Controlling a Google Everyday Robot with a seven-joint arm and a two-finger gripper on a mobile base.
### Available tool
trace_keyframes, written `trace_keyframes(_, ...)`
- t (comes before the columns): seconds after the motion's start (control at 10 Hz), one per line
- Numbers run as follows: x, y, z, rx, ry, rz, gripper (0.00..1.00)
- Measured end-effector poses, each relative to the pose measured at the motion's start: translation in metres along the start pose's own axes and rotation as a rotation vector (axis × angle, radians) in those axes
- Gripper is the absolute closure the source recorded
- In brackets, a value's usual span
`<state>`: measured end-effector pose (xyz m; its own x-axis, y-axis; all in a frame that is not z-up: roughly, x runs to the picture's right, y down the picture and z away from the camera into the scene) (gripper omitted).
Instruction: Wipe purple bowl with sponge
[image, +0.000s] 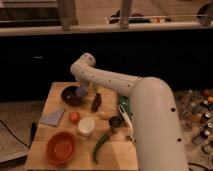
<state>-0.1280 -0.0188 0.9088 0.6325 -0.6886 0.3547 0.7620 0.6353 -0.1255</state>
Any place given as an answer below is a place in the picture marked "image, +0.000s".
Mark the orange bowl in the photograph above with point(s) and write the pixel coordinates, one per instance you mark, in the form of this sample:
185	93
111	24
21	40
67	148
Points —
60	148

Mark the green tray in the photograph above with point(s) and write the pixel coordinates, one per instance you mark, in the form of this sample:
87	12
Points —
124	101

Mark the small yellow garlic toy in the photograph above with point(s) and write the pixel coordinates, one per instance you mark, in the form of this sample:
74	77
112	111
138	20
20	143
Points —
103	115

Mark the spice bottle rack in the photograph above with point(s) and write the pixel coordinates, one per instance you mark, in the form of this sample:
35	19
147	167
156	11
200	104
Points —
194	114

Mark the blue sponge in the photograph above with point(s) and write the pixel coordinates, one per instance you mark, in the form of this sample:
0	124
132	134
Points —
82	91

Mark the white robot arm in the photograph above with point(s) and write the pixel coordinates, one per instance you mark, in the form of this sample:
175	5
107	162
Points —
156	126

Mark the red tomato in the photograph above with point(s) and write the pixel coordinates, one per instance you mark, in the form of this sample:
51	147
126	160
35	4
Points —
74	117

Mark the grey blue cloth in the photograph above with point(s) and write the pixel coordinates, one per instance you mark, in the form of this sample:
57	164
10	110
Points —
53	118

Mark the small dark metal cup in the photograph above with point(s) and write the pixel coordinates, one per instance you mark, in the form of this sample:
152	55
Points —
115	124

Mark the dark brown pinecone toy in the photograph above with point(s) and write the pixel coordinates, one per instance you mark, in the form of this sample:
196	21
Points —
96	102

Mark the pale green vegetable toy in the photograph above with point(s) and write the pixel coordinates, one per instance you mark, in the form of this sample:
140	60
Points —
93	88

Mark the white cup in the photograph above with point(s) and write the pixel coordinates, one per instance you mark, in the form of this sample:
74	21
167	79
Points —
86	126

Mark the dark purple bowl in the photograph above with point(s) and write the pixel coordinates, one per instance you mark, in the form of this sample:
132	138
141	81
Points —
69	96

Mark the white handled tool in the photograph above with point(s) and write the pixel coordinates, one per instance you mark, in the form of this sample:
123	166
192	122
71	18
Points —
128	121

